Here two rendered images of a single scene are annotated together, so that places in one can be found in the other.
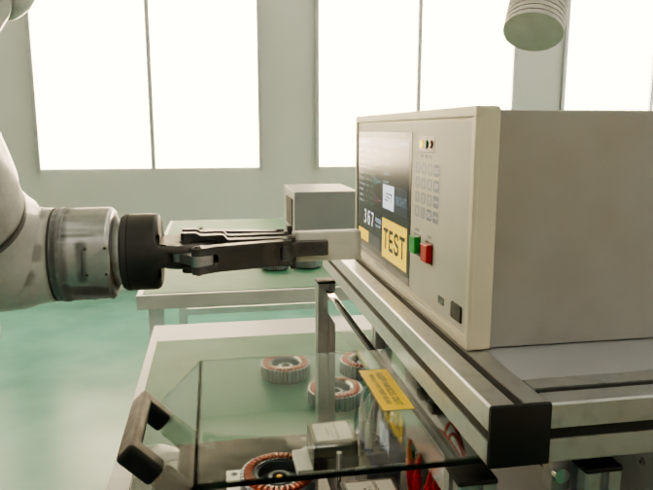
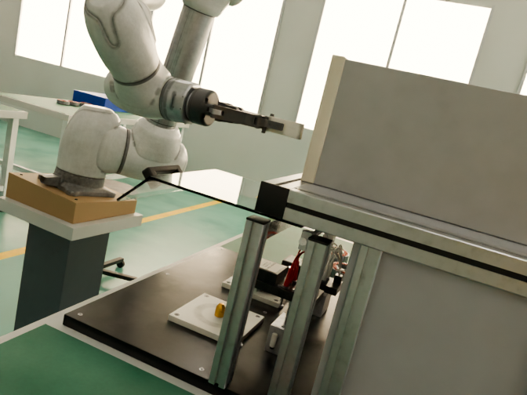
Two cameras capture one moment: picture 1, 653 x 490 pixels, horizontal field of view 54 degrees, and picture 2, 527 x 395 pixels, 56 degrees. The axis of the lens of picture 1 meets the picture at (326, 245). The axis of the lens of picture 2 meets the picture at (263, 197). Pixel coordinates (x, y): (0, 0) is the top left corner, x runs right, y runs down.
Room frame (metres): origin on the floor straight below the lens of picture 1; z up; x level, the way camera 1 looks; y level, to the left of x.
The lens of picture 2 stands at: (-0.21, -0.46, 1.23)
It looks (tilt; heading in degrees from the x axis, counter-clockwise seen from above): 11 degrees down; 29
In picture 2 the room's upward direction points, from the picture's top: 13 degrees clockwise
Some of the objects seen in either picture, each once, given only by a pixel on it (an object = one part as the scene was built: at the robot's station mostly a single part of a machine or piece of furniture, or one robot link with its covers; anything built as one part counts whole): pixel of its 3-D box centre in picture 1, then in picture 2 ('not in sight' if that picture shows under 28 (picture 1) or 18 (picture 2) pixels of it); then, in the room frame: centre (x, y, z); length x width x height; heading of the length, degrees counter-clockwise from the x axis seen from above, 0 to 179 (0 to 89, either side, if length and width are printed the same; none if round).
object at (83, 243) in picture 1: (91, 253); (183, 102); (0.60, 0.23, 1.18); 0.09 x 0.06 x 0.09; 10
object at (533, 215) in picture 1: (552, 199); (443, 147); (0.77, -0.27, 1.22); 0.44 x 0.39 x 0.20; 10
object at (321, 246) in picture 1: (303, 249); (268, 124); (0.62, 0.02, 1.18); 0.05 x 0.03 x 0.01; 100
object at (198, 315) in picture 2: not in sight; (218, 317); (0.60, 0.03, 0.78); 0.15 x 0.15 x 0.01; 10
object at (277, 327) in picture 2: not in sight; (285, 335); (0.63, -0.12, 0.80); 0.08 x 0.05 x 0.06; 10
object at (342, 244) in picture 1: (326, 245); (284, 127); (0.64, 0.00, 1.18); 0.07 x 0.01 x 0.03; 100
